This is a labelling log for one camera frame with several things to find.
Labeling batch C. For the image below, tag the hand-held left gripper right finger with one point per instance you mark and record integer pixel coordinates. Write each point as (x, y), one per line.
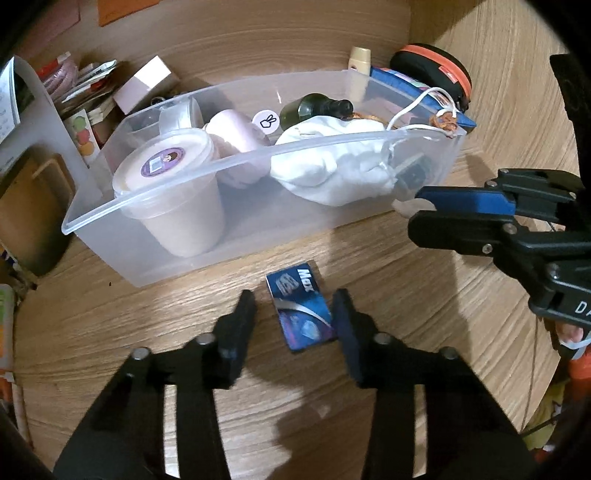
(344, 332)

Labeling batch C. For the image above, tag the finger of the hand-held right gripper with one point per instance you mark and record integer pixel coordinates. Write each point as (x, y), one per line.
(461, 233)
(461, 201)

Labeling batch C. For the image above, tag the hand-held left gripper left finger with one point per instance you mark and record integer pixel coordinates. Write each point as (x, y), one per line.
(242, 323)

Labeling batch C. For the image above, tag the blue card pack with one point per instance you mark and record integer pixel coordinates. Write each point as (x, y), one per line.
(298, 304)

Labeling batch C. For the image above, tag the small cream shell figurine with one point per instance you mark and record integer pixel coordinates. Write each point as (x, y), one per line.
(406, 207)

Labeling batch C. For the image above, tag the clear plastic storage bin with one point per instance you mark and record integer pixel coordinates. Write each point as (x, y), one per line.
(138, 258)

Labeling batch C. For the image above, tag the green bottle with white label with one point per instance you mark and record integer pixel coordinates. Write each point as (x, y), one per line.
(304, 110)

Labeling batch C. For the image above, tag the wooden desktop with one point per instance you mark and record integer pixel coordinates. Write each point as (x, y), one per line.
(415, 300)

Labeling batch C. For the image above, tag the person's right hand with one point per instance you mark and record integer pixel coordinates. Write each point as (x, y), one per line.
(567, 331)

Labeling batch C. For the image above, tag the yellow cloth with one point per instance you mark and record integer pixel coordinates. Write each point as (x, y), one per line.
(545, 415)

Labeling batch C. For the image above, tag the blue patchwork zip pouch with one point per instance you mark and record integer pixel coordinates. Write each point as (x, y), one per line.
(401, 78)

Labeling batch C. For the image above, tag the black case with orange zip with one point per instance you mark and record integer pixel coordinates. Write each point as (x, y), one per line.
(429, 60)

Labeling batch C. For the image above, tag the cream squeeze bottle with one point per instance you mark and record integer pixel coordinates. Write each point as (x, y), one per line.
(360, 57)

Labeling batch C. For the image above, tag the white tub with purple label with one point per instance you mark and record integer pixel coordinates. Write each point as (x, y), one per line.
(157, 166)

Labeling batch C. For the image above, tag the white round sticker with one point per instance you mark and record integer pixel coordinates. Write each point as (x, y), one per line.
(264, 122)

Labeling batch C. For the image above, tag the orange and green tube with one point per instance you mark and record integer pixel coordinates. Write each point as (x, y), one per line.
(5, 323)

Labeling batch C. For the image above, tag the brown wooden organizer box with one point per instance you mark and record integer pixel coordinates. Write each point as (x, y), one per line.
(32, 207)

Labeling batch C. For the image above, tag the fruit print card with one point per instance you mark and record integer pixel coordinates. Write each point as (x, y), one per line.
(83, 138)

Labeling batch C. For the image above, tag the pink and white box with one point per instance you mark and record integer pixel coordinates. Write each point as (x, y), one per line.
(143, 81)

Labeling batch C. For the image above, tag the white curved stand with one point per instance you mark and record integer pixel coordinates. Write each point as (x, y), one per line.
(51, 110)

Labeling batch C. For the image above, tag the pile of packets and booklets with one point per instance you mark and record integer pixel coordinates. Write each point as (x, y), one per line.
(83, 83)

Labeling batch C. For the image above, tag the white paper card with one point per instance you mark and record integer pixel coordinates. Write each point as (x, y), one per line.
(7, 106)

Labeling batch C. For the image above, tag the orange sticky note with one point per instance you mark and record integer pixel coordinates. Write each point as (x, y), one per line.
(120, 4)

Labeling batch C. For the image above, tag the pink sticky note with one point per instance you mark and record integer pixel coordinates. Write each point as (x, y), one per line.
(51, 23)

